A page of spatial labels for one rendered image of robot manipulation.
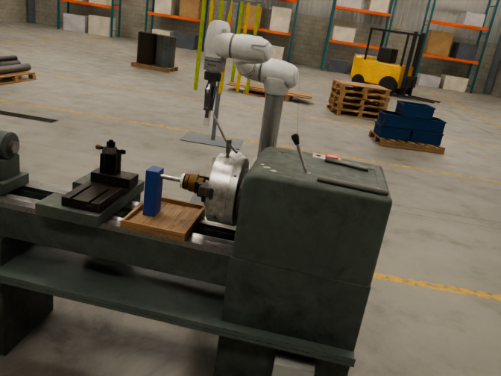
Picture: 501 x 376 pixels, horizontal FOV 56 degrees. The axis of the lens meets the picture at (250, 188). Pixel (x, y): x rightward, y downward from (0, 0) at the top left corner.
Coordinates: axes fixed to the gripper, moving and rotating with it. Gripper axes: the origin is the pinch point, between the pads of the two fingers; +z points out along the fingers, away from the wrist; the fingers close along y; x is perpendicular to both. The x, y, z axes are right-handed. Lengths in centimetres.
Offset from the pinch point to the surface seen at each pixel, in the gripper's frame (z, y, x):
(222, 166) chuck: 17.6, 12.6, 12.6
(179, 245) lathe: 55, 19, 0
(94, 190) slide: 42, 10, -47
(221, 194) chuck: 27.9, 18.8, 15.2
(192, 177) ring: 27.0, 5.8, -1.8
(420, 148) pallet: 96, -680, 231
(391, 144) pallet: 97, -668, 177
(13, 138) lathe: 27, 2, -94
